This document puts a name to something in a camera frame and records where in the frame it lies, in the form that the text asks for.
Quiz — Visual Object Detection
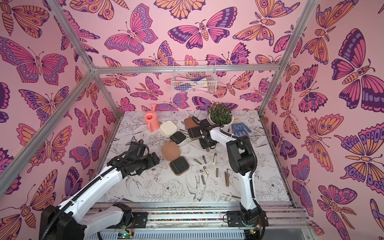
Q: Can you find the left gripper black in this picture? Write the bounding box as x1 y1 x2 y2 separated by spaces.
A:
135 151 161 174

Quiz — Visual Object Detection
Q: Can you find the tan brown clipper case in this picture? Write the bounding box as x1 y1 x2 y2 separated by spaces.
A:
161 142 190 176

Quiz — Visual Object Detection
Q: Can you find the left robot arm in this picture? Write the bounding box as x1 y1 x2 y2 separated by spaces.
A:
39 140 160 240

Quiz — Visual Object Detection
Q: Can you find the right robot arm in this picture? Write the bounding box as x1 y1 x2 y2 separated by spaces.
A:
192 117 267 228

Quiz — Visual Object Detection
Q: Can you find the dark brown clipper case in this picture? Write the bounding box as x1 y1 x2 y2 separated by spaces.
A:
184 116 203 140

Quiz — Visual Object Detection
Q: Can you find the gold nail clipper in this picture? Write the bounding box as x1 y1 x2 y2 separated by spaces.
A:
203 166 209 176

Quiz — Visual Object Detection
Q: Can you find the cream clipper case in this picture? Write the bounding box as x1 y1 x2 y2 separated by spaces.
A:
160 121 187 146

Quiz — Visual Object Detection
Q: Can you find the long brown nail clipper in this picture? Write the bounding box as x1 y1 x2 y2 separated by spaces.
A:
225 171 230 187

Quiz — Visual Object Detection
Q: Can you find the grey nail clipper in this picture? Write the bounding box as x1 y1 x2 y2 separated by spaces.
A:
201 175 206 185

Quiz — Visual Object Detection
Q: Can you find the white potted green plant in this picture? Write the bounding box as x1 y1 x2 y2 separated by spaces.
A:
208 103 234 133

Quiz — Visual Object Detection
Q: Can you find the blue gardening glove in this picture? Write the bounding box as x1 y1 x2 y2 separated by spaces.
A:
232 123 252 137

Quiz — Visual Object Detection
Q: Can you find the pink watering can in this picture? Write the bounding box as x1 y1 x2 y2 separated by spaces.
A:
144 104 160 133

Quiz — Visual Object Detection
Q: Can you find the white wire wall basket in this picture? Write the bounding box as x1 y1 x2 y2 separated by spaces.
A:
170 60 218 94

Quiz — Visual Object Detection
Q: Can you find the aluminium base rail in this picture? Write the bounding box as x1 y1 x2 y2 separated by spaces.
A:
80 201 316 240

